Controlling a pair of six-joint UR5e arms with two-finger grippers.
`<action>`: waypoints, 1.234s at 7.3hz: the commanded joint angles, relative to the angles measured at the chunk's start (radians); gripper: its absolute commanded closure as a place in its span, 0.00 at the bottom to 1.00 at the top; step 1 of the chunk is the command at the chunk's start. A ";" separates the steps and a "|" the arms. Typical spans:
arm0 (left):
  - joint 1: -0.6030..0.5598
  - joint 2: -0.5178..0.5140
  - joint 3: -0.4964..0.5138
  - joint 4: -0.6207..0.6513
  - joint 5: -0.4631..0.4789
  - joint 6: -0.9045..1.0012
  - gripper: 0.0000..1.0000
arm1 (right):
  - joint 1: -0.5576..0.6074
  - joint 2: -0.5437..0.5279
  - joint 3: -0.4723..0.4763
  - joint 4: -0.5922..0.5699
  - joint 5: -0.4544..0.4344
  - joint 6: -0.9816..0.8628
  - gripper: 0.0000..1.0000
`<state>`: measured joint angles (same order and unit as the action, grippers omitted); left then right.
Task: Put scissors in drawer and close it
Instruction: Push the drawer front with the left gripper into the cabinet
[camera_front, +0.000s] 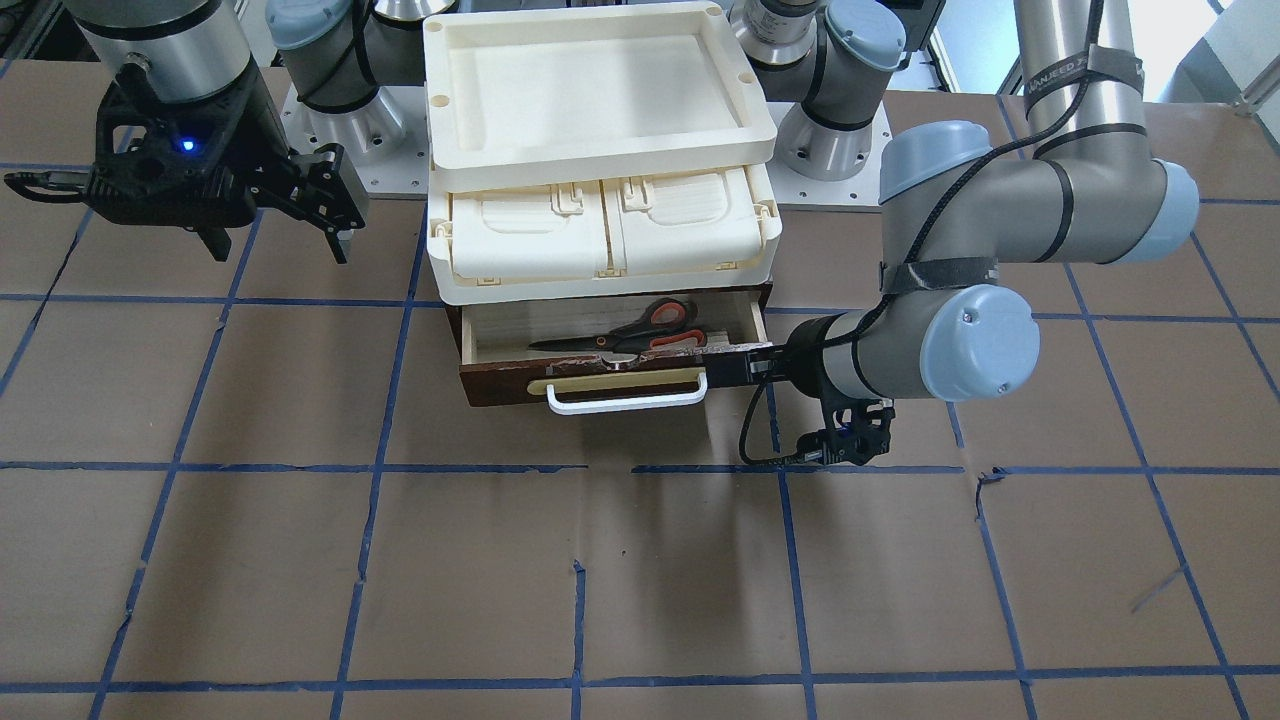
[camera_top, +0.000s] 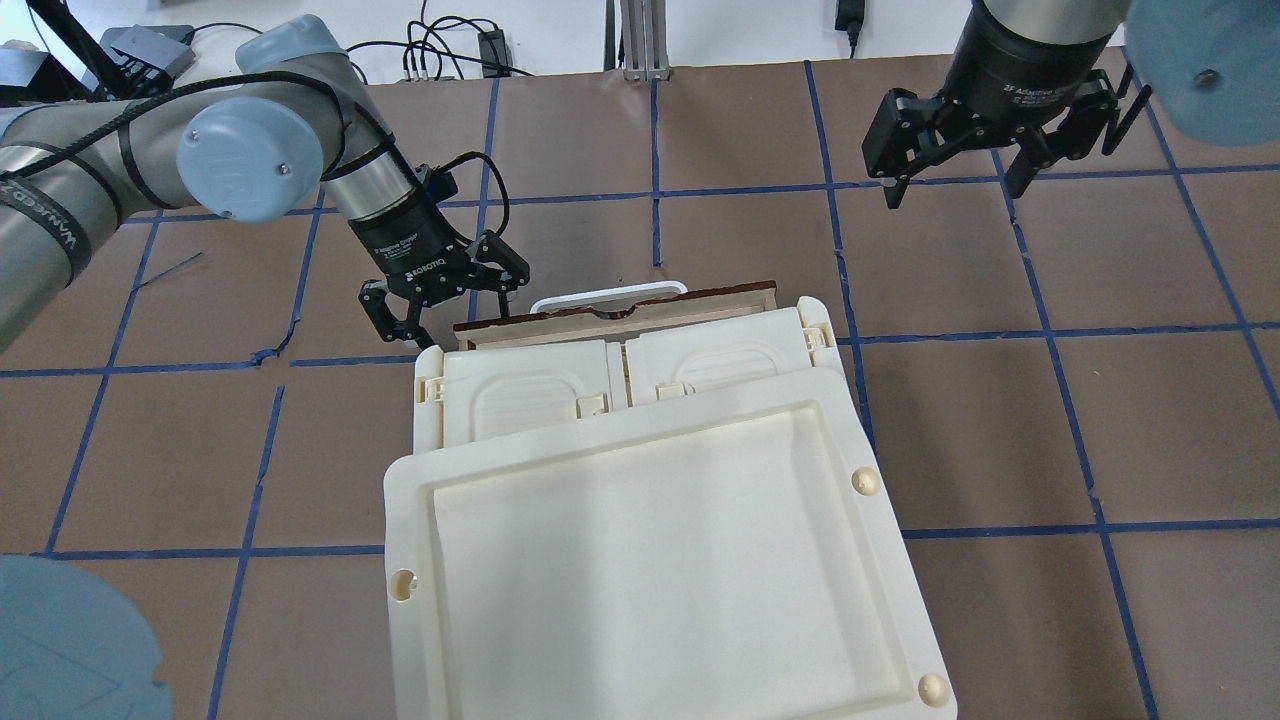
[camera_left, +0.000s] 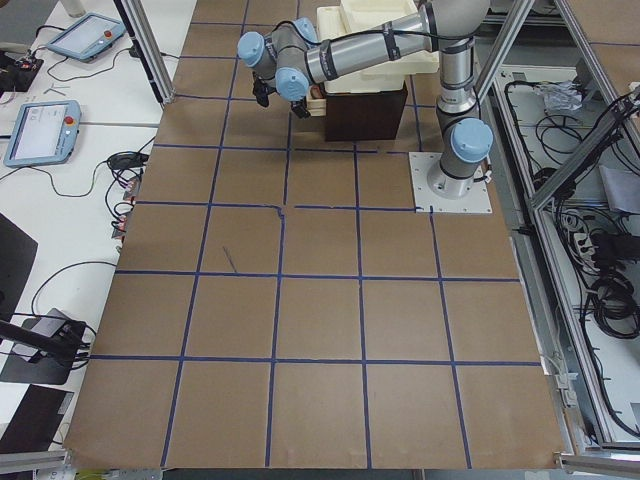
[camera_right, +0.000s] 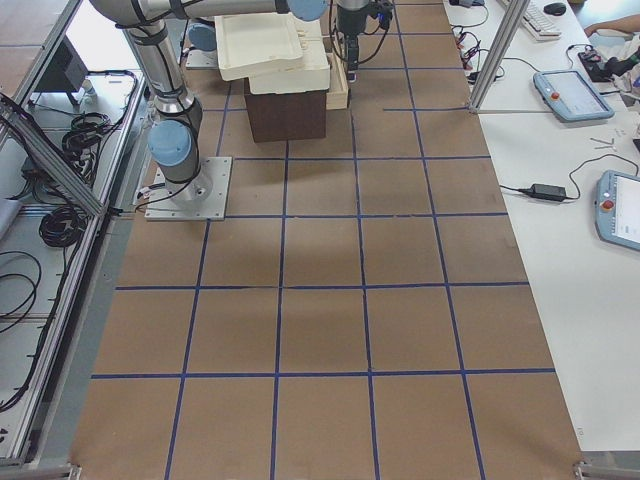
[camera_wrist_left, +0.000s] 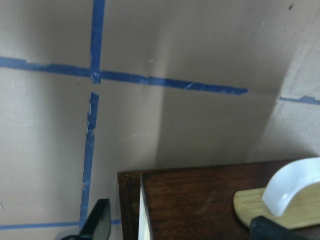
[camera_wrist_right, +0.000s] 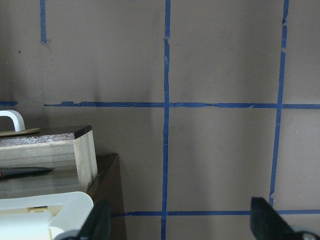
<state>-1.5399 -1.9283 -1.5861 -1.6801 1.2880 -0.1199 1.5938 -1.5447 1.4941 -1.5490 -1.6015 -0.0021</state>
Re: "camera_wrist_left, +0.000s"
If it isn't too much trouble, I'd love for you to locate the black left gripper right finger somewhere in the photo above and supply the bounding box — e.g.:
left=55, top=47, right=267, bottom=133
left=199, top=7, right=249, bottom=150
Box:
left=250, top=216, right=303, bottom=240

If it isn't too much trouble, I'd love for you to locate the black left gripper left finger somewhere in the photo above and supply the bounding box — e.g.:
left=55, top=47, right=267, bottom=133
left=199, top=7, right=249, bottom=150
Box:
left=78, top=198, right=111, bottom=240

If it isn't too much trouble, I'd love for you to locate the light wooden drawer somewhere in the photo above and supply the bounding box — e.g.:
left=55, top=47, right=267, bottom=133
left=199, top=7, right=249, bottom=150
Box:
left=137, top=158, right=320, bottom=240

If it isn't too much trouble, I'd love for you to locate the dark brown wooden cabinet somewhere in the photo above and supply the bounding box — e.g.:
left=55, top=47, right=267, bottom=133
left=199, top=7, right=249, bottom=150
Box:
left=117, top=171, right=142, bottom=240

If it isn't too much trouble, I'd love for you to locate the white drawer handle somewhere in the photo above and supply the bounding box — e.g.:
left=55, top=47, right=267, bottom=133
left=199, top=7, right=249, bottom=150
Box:
left=261, top=157, right=320, bottom=217

